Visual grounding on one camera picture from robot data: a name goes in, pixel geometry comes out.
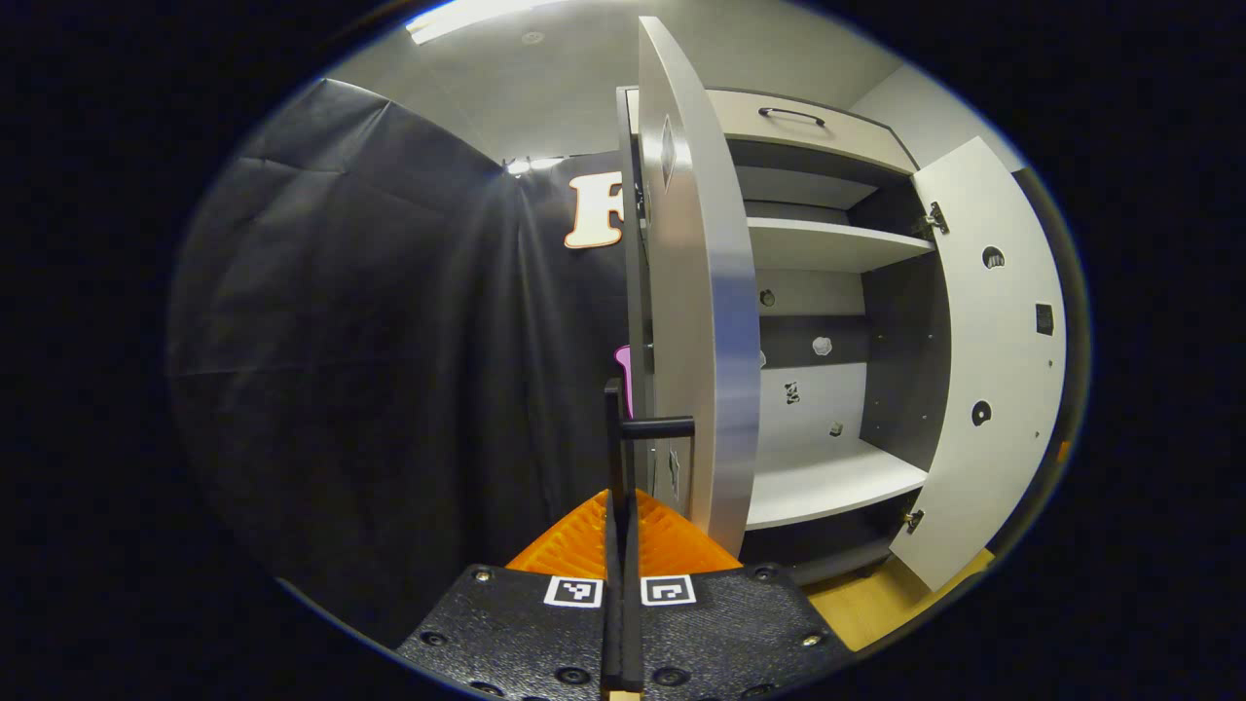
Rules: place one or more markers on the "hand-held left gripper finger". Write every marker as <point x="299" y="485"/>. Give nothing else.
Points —
<point x="633" y="633"/>
<point x="611" y="633"/>

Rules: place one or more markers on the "white double-door shoe cabinet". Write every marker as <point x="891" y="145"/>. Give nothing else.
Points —
<point x="808" y="389"/>

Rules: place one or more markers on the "cabinet door with camera sticker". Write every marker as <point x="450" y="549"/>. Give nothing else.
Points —
<point x="706" y="292"/>

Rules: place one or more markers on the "cabinet door with headphone sticker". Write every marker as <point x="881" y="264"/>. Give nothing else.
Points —
<point x="1003" y="360"/>

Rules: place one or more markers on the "white cabinet shelf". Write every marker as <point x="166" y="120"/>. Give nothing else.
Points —
<point x="827" y="243"/>
<point x="827" y="482"/>

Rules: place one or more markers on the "metal door hinge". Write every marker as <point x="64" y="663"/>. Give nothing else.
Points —
<point x="913" y="519"/>
<point x="936" y="217"/>

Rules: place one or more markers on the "white cabinet drawer front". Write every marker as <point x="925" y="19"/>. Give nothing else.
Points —
<point x="827" y="136"/>

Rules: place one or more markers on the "ceiling light panel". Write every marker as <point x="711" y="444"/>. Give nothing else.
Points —
<point x="533" y="165"/>
<point x="467" y="15"/>

